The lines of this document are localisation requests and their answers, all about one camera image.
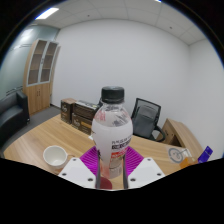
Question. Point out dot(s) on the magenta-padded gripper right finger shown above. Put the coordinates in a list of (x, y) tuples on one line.
[(145, 170)]

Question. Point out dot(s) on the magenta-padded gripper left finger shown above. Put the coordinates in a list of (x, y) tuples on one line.
[(76, 171)]

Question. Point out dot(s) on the clear bottle with black cap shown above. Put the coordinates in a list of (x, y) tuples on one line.
[(112, 133)]

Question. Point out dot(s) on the white mug with orange print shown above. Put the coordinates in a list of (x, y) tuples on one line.
[(55, 156)]

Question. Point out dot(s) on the grey mesh office chair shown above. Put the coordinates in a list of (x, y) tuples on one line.
[(146, 120)]

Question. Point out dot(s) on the tall brown carton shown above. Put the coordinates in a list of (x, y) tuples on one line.
[(66, 111)]

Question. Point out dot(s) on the purple upright package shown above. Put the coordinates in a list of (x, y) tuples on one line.
[(205, 154)]

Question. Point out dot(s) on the black flat carton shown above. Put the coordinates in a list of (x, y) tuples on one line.
[(85, 109)]

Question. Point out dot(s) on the black sofa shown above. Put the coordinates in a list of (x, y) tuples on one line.
[(11, 118)]

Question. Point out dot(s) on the wooden cabinet with glass doors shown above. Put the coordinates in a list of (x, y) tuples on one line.
[(40, 76)]

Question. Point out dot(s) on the rectangular ceiling light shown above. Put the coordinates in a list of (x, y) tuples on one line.
[(47, 13)]

